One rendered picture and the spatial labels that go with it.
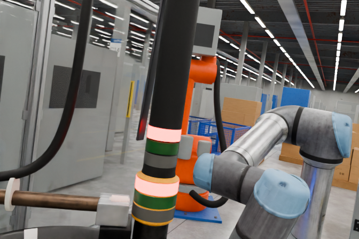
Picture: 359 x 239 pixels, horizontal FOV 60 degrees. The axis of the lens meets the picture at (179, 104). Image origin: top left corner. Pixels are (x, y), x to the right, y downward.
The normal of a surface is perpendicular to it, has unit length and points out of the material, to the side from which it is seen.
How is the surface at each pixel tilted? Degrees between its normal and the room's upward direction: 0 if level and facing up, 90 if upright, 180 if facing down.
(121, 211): 90
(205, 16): 90
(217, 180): 90
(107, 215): 90
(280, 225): 99
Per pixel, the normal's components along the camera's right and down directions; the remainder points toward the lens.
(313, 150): -0.75, 0.08
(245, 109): -0.46, -0.02
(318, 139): -0.59, 0.15
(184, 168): 0.03, 0.06
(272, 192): -0.65, -0.19
